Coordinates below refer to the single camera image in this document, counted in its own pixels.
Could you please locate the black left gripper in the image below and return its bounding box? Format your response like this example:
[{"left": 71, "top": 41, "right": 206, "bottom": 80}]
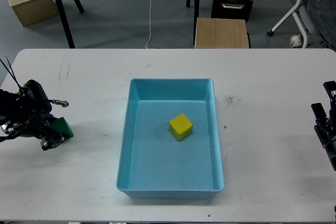
[{"left": 1, "top": 80, "right": 66, "bottom": 151}]

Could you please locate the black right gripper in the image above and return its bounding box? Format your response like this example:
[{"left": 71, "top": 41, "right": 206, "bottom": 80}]
[{"left": 311, "top": 81, "right": 336, "bottom": 170}]

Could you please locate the green wooden block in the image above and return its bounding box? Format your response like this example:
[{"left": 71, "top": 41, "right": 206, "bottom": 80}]
[{"left": 49, "top": 117, "right": 74, "bottom": 141}]

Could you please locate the yellow wooden block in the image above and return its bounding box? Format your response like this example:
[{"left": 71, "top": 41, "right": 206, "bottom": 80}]
[{"left": 169, "top": 113, "right": 193, "bottom": 142}]

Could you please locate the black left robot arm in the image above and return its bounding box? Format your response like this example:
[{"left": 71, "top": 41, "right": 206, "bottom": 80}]
[{"left": 1, "top": 80, "right": 74, "bottom": 151}]

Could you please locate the light wooden box left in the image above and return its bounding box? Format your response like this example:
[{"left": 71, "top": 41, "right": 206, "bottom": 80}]
[{"left": 8, "top": 0, "right": 58, "bottom": 26}]

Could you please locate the white sneaker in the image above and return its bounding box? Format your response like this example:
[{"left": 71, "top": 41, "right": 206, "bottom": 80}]
[{"left": 290, "top": 35, "right": 303, "bottom": 48}]

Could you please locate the white office chair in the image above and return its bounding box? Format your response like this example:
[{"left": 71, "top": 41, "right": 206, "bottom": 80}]
[{"left": 266, "top": 0, "right": 319, "bottom": 48}]

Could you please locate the seated person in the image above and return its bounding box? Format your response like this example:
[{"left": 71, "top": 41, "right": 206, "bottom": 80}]
[{"left": 307, "top": 0, "right": 335, "bottom": 51}]

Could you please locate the light blue plastic bin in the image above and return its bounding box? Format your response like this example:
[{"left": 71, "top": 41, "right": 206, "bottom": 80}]
[{"left": 116, "top": 79, "right": 225, "bottom": 198}]

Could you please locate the black drawer cabinet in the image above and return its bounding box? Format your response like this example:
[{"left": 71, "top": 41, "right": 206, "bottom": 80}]
[{"left": 211, "top": 0, "right": 254, "bottom": 22}]

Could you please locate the black table legs left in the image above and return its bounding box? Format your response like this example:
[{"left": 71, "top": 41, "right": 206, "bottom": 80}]
[{"left": 47, "top": 0, "right": 85, "bottom": 49}]

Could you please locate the thin black cable tie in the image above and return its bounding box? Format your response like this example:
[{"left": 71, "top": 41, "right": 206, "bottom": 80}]
[{"left": 0, "top": 57, "right": 22, "bottom": 89}]

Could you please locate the white hanging cable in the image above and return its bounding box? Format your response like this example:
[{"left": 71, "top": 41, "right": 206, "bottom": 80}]
[{"left": 144, "top": 0, "right": 154, "bottom": 50}]

